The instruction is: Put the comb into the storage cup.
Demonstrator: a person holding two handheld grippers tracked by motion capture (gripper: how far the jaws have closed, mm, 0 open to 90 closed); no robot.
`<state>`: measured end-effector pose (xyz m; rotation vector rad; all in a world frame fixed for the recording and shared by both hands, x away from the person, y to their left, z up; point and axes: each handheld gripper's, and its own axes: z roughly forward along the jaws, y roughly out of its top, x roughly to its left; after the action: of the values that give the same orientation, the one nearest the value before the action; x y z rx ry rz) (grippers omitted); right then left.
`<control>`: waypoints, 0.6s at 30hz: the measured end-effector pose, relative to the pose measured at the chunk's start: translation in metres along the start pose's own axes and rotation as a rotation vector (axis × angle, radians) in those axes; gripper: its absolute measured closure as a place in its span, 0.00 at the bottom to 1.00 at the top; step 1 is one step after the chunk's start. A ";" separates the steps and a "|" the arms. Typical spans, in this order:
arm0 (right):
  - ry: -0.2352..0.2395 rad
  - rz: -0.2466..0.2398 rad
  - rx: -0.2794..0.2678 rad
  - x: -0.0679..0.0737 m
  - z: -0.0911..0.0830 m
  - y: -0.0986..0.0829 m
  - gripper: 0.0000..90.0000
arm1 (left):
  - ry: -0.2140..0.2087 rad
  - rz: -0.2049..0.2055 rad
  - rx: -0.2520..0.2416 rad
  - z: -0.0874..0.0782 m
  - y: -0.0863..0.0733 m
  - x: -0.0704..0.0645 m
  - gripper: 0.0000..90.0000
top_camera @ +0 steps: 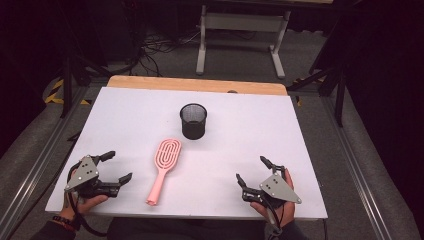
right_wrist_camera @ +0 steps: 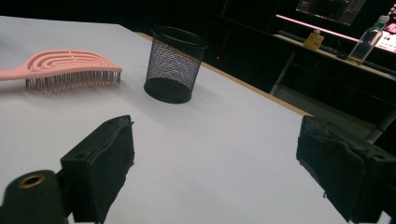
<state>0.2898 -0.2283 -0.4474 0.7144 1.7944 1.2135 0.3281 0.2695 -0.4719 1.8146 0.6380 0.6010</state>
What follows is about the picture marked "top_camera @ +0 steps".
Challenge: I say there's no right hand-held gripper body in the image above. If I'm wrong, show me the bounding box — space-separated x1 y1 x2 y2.
241 174 303 210

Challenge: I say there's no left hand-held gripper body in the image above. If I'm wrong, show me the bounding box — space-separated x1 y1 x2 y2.
64 154 122 200

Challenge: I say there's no pink hairbrush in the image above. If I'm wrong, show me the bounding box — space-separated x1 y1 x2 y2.
145 138 183 207

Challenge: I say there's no black mesh pen holder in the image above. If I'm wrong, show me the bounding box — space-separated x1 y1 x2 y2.
179 102 208 141

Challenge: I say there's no person's right hand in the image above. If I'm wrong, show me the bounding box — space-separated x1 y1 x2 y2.
250 168 297 228

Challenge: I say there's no person's left hand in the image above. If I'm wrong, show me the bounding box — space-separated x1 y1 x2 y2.
59 169 110 221

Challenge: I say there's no white table board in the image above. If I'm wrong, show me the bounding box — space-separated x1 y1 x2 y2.
44 86 328 221

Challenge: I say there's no person's lap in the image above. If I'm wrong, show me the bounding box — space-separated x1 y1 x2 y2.
106 217 268 240

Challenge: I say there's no black metal stand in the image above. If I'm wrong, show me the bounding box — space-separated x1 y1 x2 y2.
59 54 113 119
286 63 346 128

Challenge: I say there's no yellow black hazard tape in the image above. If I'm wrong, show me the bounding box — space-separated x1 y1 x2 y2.
44 78 92 106

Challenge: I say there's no wooden table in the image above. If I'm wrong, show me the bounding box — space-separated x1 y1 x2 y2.
107 75 288 97

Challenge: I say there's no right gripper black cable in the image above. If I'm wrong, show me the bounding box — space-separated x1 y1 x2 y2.
264 199 285 240

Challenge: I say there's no aluminium floor rail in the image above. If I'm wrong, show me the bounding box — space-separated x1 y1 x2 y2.
0 85 90 240
320 95 392 240

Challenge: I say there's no dark beaded bracelet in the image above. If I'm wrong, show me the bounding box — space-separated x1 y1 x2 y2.
51 214 77 233

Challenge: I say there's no bundle of black floor cables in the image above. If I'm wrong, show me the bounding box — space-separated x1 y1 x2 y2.
131 28 201 78

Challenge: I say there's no grey metal desk frame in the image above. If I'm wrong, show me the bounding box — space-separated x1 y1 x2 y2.
195 3 292 80

